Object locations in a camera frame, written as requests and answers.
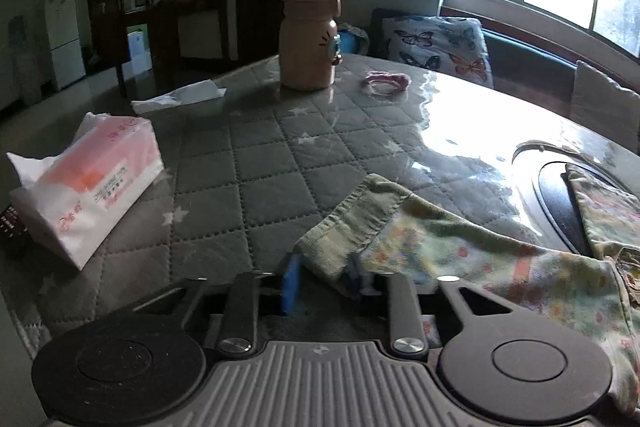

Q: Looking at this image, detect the floral patterned child garment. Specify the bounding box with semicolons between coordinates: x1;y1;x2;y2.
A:
294;168;639;416

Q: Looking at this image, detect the grey quilted star tablecloth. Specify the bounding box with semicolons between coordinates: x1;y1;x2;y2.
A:
1;55;639;355

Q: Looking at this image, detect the black induction cooktop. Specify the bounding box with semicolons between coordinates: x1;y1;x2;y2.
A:
512;141;629;257

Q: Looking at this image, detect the pink tissue pack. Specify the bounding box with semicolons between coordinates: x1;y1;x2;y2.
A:
6;113;164;270

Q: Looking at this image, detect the white crumpled tissue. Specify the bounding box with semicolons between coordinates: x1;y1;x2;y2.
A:
131;79;227;115

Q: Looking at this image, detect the pink cartoon thermos bottle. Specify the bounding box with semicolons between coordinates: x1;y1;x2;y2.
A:
279;0;342;91

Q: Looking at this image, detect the blue bag on sofa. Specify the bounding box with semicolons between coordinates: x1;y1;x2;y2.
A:
337;23;370;55

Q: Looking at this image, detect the dark blue sofa bench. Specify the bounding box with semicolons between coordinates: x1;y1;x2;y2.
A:
369;9;576;117

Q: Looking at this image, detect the butterfly print pillow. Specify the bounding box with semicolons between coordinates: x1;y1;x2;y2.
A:
382;15;494;89

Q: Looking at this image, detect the grey cushion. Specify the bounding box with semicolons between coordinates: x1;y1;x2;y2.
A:
570;61;640;154

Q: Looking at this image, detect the white refrigerator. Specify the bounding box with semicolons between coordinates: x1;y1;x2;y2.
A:
44;0;86;90

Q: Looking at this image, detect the pink hair tie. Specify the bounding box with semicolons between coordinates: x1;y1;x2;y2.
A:
362;69;414;98

